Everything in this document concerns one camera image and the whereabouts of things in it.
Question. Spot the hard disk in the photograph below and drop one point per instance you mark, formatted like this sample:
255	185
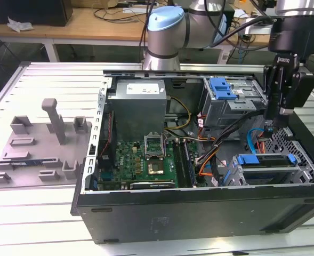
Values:
248	159

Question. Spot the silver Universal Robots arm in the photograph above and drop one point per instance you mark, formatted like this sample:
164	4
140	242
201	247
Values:
167	34

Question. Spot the silver disk bay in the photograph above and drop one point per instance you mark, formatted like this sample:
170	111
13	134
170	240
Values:
238	174

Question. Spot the blue drive carrier latch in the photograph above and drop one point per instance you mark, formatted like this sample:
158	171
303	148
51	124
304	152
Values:
220	89

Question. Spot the silver drive cage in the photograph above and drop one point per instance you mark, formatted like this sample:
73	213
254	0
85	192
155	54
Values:
218	112

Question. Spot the black RAM stick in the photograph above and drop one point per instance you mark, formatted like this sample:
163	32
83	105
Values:
188	162

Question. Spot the RAM slot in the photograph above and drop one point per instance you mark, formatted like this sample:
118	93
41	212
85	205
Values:
176	162

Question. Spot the silver power supply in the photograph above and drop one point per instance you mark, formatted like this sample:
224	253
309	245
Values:
135	112

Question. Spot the CPU socket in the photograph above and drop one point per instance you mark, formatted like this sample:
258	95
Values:
155	167

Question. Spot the black PC case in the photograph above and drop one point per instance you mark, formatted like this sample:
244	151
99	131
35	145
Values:
199	218

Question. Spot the black graphics card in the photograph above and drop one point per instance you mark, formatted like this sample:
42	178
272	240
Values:
151	185

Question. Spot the green motherboard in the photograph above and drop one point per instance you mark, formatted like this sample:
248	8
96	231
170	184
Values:
130	162

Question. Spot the wooden desk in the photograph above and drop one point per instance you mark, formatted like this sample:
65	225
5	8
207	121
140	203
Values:
79	29

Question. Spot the large black box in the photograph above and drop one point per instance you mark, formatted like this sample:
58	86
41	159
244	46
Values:
26	12

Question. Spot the crumpled white plastic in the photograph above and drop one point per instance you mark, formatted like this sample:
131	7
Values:
19	25

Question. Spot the grey parts rack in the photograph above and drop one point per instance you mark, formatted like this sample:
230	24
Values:
39	149

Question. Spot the green RAM stick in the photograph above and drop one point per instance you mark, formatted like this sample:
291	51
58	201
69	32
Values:
26	162

